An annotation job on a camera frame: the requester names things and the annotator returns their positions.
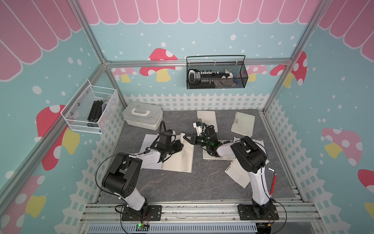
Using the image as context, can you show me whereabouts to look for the large cream spiral notebook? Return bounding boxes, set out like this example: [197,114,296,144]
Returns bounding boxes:
[197,111,218,133]

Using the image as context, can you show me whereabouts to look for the small green spiral notebook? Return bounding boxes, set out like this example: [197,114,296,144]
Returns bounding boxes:
[138,133,194,173]

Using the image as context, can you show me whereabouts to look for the cream spiral notebook with label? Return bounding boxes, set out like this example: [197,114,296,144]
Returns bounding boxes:
[231,112,255,137]

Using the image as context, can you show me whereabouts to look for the white spiral notebook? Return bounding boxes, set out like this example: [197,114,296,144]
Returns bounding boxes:
[203,141,236,161]

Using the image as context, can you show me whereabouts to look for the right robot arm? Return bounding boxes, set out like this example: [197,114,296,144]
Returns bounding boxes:
[183,122,272,208]

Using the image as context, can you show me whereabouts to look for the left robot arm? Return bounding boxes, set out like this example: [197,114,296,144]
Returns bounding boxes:
[99,130,184,212]

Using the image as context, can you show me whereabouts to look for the white plastic storage box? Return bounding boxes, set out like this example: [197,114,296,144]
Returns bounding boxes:
[122,101,163,131]

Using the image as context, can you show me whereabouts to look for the items in black basket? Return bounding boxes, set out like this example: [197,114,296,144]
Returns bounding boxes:
[187,69,235,89]

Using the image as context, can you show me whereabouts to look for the black block in white basket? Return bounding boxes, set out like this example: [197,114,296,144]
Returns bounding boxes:
[87,100,103,127]

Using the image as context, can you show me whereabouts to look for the small green circuit board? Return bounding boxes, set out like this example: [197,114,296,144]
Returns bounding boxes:
[136,223,150,232]

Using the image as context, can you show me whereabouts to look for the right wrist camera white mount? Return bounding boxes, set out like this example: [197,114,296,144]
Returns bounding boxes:
[193,121,205,137]

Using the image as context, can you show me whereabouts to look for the black wire wall basket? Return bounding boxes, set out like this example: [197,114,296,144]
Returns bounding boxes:
[186,55,248,89]

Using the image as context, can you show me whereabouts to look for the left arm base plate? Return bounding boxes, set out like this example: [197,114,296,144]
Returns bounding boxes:
[121,205,163,222]

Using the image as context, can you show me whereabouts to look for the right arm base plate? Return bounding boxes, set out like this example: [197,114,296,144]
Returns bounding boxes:
[237,204,279,222]

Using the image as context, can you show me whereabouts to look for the red handled tool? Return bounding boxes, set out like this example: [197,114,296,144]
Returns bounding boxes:
[269,168,277,198]

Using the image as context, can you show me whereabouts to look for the white wire wall basket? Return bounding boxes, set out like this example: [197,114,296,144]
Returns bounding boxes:
[61,80,119,134]

